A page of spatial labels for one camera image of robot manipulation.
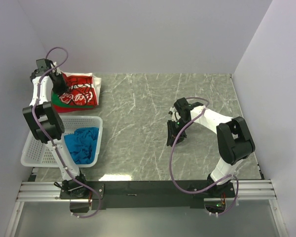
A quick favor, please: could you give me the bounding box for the blue t shirt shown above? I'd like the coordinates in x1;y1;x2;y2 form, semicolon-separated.
64;127;99;165

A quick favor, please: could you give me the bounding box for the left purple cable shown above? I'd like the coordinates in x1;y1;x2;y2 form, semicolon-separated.
32;46;103;218

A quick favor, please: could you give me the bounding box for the white plastic basket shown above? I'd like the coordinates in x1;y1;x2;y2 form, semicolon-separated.
21;115;103;168

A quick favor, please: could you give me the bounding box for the purple cable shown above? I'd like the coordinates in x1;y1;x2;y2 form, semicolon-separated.
32;46;103;218
169;97;239;216

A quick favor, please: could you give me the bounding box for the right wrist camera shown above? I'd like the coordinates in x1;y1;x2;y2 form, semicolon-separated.
168;106;181;121

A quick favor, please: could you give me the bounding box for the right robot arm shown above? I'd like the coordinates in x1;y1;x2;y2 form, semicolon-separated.
166;97;256;194

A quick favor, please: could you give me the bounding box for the red folded t shirt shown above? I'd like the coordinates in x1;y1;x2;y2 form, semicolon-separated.
53;105;95;113

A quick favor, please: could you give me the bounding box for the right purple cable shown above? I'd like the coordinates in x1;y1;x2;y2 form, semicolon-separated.
169;97;239;216

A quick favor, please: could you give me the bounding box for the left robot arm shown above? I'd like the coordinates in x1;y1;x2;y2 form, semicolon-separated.
22;58;90;199

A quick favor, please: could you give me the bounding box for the green folded t shirt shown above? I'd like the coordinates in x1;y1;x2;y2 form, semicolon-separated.
51;93;95;107

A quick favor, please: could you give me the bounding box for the white t shirt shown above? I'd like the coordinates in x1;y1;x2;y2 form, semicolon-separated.
62;72;102;107

